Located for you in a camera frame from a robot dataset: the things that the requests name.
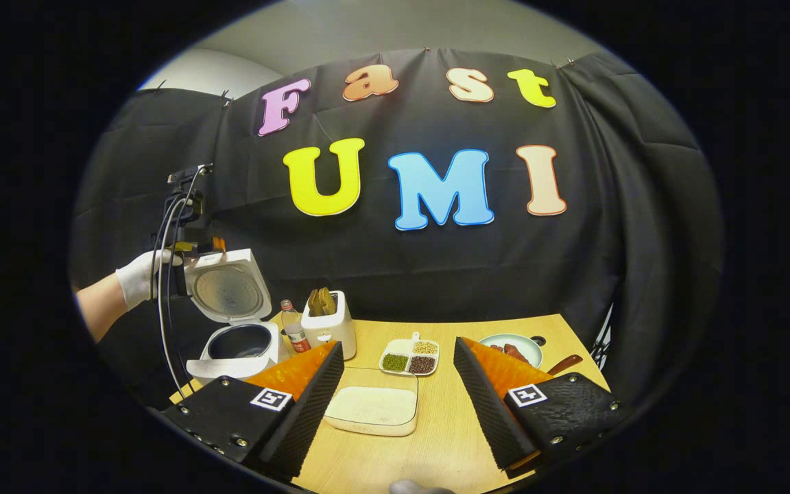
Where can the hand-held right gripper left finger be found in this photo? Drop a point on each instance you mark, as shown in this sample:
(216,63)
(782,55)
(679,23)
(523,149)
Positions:
(309,412)

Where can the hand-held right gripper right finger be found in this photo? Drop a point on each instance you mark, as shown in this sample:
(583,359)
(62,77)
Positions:
(487,405)

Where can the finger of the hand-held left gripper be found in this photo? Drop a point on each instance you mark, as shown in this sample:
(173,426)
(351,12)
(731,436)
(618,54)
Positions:
(218,244)

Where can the clear container of rice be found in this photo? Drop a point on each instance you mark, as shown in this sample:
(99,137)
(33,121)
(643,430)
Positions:
(371,408)

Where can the brown wooden spoon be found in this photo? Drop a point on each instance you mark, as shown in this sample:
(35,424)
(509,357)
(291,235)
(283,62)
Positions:
(566,363)

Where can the white rice cooker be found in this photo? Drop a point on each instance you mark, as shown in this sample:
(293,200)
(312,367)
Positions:
(230,357)

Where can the pale green plate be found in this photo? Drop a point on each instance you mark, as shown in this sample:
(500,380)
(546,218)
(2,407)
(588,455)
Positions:
(531,343)

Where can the clear plastic water bottle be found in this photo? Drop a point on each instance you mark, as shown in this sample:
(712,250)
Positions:
(295,333)

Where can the white toaster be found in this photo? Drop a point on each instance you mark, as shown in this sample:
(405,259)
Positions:
(330,333)

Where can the white divided bean tray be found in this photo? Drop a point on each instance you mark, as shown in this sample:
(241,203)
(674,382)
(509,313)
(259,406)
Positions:
(409,355)

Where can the brown toast slice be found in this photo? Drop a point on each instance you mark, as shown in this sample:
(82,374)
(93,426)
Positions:
(328,300)
(314,302)

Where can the black backdrop cloth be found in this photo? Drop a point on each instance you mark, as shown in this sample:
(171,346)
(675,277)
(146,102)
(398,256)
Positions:
(607,240)

